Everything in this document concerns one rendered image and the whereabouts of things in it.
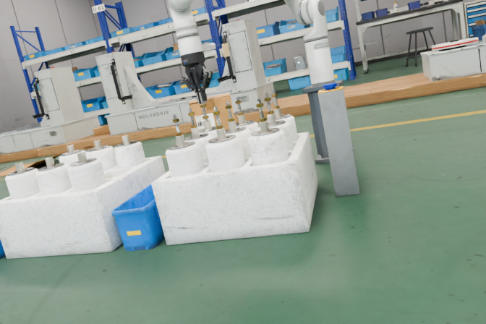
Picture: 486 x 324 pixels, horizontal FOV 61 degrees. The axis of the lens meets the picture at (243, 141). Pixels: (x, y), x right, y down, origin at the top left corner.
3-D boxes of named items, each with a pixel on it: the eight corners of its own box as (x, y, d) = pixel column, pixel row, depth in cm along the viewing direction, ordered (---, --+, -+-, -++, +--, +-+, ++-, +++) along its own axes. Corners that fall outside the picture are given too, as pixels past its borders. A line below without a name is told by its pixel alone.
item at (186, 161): (199, 200, 122) (185, 142, 119) (220, 203, 115) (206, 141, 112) (173, 212, 115) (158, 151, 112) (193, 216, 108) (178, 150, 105)
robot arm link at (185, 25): (176, 41, 134) (178, 37, 125) (164, -7, 131) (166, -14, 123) (196, 37, 135) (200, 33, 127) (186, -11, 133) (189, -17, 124)
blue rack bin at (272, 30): (258, 41, 629) (255, 27, 625) (282, 35, 616) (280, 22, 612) (249, 41, 582) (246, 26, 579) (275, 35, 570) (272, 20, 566)
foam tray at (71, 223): (86, 211, 163) (74, 168, 160) (173, 202, 151) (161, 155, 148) (6, 259, 127) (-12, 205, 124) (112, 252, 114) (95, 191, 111)
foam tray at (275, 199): (210, 197, 148) (199, 148, 145) (318, 183, 138) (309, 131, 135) (166, 246, 111) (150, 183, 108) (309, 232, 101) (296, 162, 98)
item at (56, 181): (66, 218, 133) (50, 165, 130) (90, 215, 130) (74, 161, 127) (44, 231, 124) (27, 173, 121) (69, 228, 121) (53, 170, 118)
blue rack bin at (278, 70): (265, 76, 636) (262, 62, 632) (288, 71, 624) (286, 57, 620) (257, 79, 589) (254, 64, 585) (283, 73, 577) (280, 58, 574)
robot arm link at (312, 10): (325, -5, 157) (333, 40, 160) (304, 1, 163) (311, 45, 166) (314, -6, 150) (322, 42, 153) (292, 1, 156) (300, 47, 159)
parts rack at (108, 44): (65, 129, 792) (36, 27, 759) (358, 75, 605) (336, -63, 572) (40, 136, 732) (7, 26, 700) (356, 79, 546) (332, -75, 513)
